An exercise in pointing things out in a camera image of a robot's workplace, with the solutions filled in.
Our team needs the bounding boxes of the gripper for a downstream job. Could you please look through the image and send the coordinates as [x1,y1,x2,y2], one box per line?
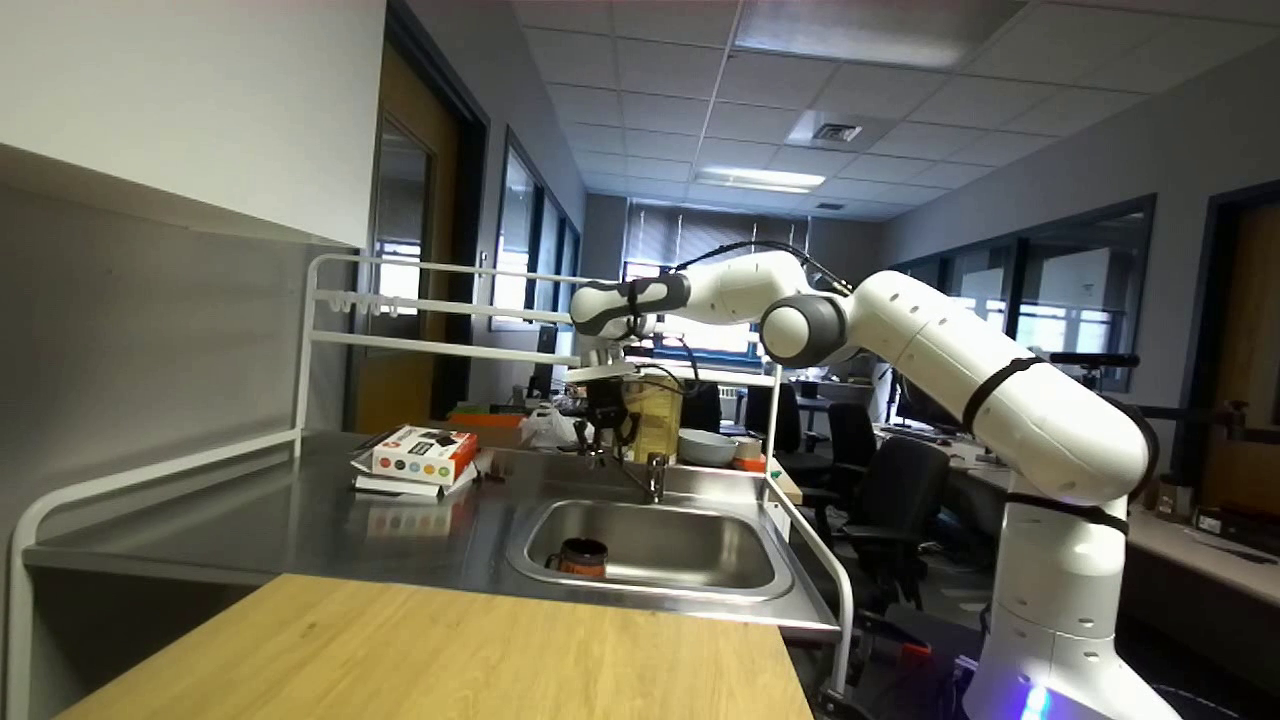
[575,379,642,469]

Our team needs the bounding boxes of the steel faucet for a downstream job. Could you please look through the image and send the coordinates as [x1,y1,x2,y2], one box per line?
[612,451,670,506]

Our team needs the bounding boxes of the yellow clear jar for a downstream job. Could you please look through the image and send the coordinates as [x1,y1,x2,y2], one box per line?
[622,374,685,465]

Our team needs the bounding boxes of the white plastic bag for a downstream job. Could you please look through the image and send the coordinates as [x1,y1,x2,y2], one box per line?
[519,404,593,450]

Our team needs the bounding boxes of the white bowl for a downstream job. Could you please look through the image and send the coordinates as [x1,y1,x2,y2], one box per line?
[677,428,742,468]

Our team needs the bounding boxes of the dark orange mug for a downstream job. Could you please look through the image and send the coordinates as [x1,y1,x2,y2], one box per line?
[544,537,610,580]

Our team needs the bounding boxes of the orange flat box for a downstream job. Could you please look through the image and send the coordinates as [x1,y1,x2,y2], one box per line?
[446,403,528,432]

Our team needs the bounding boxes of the steel sink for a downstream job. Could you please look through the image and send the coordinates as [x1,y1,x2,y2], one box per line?
[505,497,797,604]

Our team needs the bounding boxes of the white orange game box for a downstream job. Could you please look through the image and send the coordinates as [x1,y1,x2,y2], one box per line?
[371,425,480,487]

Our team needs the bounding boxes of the wooden door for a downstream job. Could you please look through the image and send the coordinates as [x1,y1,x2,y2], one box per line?
[352,38,463,435]

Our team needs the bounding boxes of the white book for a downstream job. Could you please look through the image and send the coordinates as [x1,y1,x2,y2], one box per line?
[349,448,480,499]

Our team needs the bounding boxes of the row of interior windows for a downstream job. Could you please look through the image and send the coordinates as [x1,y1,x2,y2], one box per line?
[488,128,583,333]

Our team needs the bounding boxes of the grey window blinds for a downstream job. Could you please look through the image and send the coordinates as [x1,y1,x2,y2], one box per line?
[624,203,813,269]

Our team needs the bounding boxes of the row of black office chairs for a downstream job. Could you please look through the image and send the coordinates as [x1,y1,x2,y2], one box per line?
[690,380,953,641]

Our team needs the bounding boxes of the ceiling light panel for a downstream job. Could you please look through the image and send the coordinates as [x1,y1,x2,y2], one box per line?
[694,166,828,195]
[733,0,1029,71]

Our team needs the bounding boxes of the row of windows dark frames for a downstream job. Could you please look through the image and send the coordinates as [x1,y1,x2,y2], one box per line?
[888,194,1159,393]

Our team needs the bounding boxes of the white desk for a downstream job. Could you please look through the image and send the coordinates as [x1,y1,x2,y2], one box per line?
[1125,500,1280,611]

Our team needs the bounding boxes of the white rail with hooks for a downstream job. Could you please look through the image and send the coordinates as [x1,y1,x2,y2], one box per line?
[314,288,579,326]

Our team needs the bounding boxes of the steel kitchen unit white frame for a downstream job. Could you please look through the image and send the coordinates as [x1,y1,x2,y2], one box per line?
[5,252,859,720]

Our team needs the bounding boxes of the camera on mount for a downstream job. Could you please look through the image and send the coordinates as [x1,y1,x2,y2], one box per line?
[1048,351,1142,393]

